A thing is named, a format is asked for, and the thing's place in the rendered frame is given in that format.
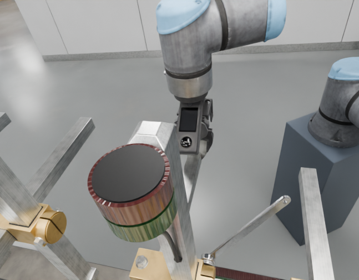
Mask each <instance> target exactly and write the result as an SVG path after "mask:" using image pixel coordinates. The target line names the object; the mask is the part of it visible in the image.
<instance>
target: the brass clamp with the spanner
mask: <svg viewBox="0 0 359 280"><path fill-rule="evenodd" d="M142 255H144V257H146V258H147V259H148V265H147V266H146V267H145V268H144V269H138V268H137V267H136V264H135V263H136V261H135V260H136V258H137V257H138V256H142ZM136 258H135V260H134V263H133V266H132V269H131V271H130V275H129V277H130V279H131V280H172V278H171V276H170V273H169V270H168V267H167V265H166V261H165V259H164V256H163V253H162V252H159V251H154V250H149V249H144V248H139V249H138V252H137V254H136ZM197 260H198V267H197V270H196V276H195V280H215V274H216V268H215V267H214V266H208V265H205V264H204V261H203V260H202V259H197Z"/></svg>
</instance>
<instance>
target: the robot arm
mask: <svg viewBox="0 0 359 280"><path fill-rule="evenodd" d="M286 11H287V10H286V0H161V1H160V2H159V4H158V5H157V7H156V11H155V13H156V21H157V27H156V30H157V32H158V33H159V39H160V45H161V51H162V55H163V61H164V67H165V71H164V75H166V79H167V83H168V89H169V91H170V93H172V94H173V95H174V97H175V98H176V99H177V100H178V101H180V106H179V109H178V111H177V113H176V114H177V116H178V117H177V119H176V120H175V122H174V123H175V124H176V126H175V129H176V135H177V139H178V146H179V153H180V154H184V155H198V154H199V153H201V160H202V159H203V158H204V157H205V156H206V154H207V153H208V151H209V149H210V147H211V146H212V143H213V139H214V134H213V132H212V130H213V129H212V128H209V121H208V120H209V117H210V122H212V120H213V99H212V98H205V97H206V96H207V95H208V91H209V90H210V89H211V87H212V86H213V72H212V56H211V54H212V53H215V52H219V51H224V50H227V49H232V48H237V47H242V46H246V45H250V44H254V43H259V42H266V41H268V40H271V39H274V38H276V37H278V36H279V35H280V34H281V32H282V30H283V28H284V25H285V22H286ZM208 101H209V102H210V103H209V104H208ZM308 130H309V133H310V134H311V135H312V136H313V137H314V138H315V139H316V140H318V141H319V142H321V143H323V144H326V145H328V146H333V147H339V148H348V147H354V146H356V145H359V57H349V58H344V59H341V60H338V61H337V62H335V63H334V64H333V65H332V67H331V70H330V72H329V74H328V78H327V82H326V85H325V89H324V92H323V95H322V99H321V103H320V106H319V109H318V110H317V111H316V112H315V113H314V115H313V116H312V117H311V118H310V120H309V125H308Z"/></svg>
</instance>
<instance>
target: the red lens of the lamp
mask: <svg viewBox="0 0 359 280"><path fill-rule="evenodd" d="M131 145H143V146H148V147H151V148H153V149H155V150H156V151H158V152H159V153H160V155H161V156H162V157H163V159H164V162H165V174H164V177H163V180H162V181H161V183H160V184H159V185H158V186H157V188H156V189H155V190H153V191H152V192H151V193H150V194H148V195H147V196H145V197H143V198H142V199H139V200H137V201H134V202H129V203H110V202H107V201H104V200H103V199H101V198H99V197H98V196H97V195H96V194H95V192H94V190H93V187H92V174H93V171H94V169H95V167H96V165H97V164H98V163H99V161H100V160H101V159H102V158H104V157H105V156H106V155H107V154H109V153H110V152H112V151H114V150H116V149H118V148H122V147H125V146H131ZM87 185H88V191H89V193H90V195H91V197H92V198H93V200H94V202H95V204H96V205H97V207H98V209H99V210H100V212H101V214H102V215H103V216H104V217H105V218H106V219H107V220H109V221H111V222H113V223H116V224H120V225H126V226H128V225H135V224H140V223H144V222H146V221H149V220H151V219H152V218H154V217H156V216H157V215H158V214H159V213H161V212H162V211H163V210H164V209H165V207H166V206H167V205H168V204H169V202H170V200H171V198H172V195H173V191H174V184H173V178H172V175H171V169H170V164H169V161H168V158H167V156H166V155H165V153H164V152H163V151H161V150H160V149H159V148H157V147H155V146H152V145H149V144H144V143H132V144H126V145H123V146H120V147H117V148H115V149H112V150H111V151H109V152H108V153H106V154H105V155H103V156H102V157H101V158H100V159H98V160H97V162H96V163H95V164H94V166H93V167H92V168H91V170H90V172H89V176H88V181H87Z"/></svg>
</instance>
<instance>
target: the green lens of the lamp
mask: <svg viewBox="0 0 359 280"><path fill-rule="evenodd" d="M177 210H178V202H177V198H176V193H175V188H174V191H173V195H172V198H171V200H170V202H169V204H168V205H167V206H166V207H165V209H164V210H163V211H162V212H161V213H159V214H158V215H157V216H156V217H154V218H152V219H151V220H149V221H146V222H144V223H140V224H135V225H128V226H126V225H120V224H116V223H113V222H111V221H109V220H107V219H106V218H105V217H104V216H103V217H104V219H105V221H106V223H107V225H108V226H109V228H110V230H111V231H112V232H113V233H114V234H115V235H116V236H117V237H118V238H120V239H122V240H124V241H128V242H145V241H149V240H151V239H153V238H156V237H157V236H159V235H161V234H162V233H163V232H165V231H166V230H167V229H168V228H169V227H170V225H171V224H172V222H173V221H174V219H175V216H176V213H177Z"/></svg>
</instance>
